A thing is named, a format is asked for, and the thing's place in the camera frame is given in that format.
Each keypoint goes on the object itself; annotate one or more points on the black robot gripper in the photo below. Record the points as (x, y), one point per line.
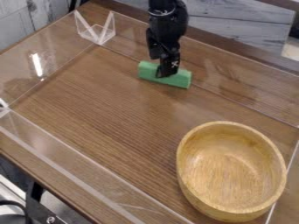
(163, 34)

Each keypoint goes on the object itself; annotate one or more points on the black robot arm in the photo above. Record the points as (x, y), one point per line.
(164, 7)

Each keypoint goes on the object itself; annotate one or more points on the green rectangular block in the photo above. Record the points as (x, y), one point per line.
(180, 80)

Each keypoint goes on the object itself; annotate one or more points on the clear acrylic corner bracket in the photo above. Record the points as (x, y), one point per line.
(99, 34)

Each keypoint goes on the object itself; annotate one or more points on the black metal table leg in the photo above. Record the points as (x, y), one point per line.
(33, 196)

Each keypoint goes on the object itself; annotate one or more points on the brown wooden bowl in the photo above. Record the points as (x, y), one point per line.
(231, 171)

